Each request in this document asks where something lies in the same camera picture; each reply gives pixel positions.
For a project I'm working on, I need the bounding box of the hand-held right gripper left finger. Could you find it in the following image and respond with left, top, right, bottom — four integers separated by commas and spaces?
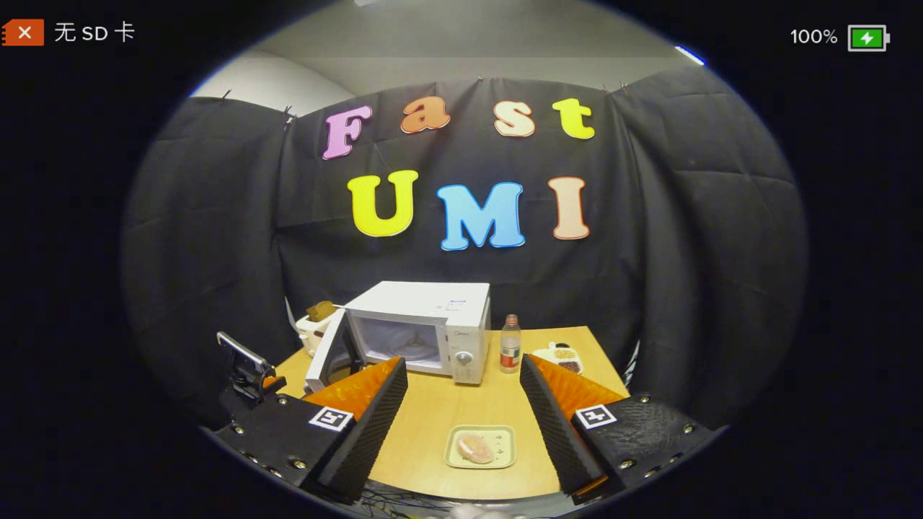
213, 356, 410, 504

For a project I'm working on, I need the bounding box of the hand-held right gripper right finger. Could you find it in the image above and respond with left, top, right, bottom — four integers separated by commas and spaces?
519, 353, 725, 505

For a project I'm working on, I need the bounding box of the raw pink meat piece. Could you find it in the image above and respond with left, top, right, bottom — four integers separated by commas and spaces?
456, 433, 496, 465

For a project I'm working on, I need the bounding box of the white microwave oven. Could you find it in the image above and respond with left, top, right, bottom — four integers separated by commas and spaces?
304, 281, 493, 394

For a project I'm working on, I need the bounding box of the pale green square plate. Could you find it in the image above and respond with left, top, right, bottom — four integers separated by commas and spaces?
443, 424, 517, 470

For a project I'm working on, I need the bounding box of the white divided bean dish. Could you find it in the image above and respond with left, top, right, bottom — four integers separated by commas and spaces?
532, 342, 585, 376

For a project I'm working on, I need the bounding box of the white toaster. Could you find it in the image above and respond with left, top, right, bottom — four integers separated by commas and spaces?
296, 310, 340, 358

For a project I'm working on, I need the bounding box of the clear bottle red label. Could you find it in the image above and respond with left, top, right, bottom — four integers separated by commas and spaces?
500, 314, 521, 374

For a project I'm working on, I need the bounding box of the black backdrop cloth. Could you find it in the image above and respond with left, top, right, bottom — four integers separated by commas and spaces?
121, 66, 808, 432

